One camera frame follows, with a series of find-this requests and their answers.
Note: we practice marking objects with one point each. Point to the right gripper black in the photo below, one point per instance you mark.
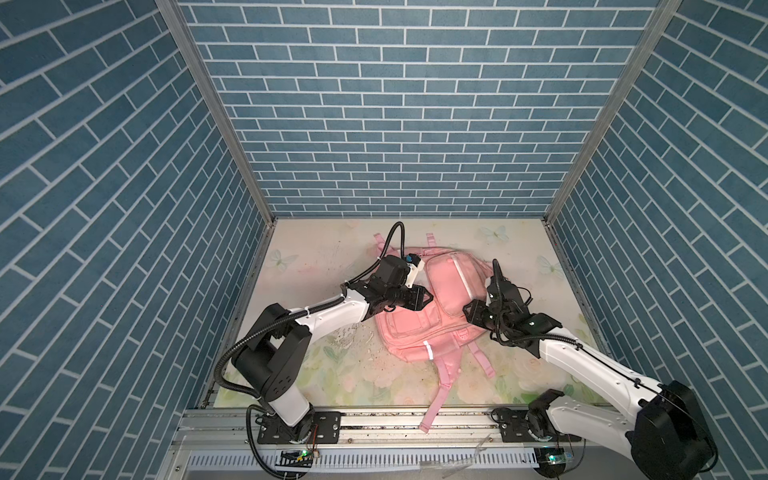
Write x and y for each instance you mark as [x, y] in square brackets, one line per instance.
[473, 315]

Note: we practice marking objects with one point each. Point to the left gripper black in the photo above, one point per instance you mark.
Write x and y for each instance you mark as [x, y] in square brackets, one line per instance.
[415, 301]

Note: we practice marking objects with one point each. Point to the pink student backpack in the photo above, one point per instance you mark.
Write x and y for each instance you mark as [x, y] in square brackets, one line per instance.
[440, 333]

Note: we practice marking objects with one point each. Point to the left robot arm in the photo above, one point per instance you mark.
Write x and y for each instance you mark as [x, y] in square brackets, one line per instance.
[266, 363]

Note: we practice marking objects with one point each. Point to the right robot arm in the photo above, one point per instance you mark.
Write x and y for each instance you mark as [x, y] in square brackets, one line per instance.
[660, 427]

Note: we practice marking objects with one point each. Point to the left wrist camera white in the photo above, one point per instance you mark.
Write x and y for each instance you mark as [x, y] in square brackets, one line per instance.
[415, 265]

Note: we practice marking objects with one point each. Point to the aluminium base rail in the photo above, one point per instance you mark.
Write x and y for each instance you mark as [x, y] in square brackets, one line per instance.
[352, 442]

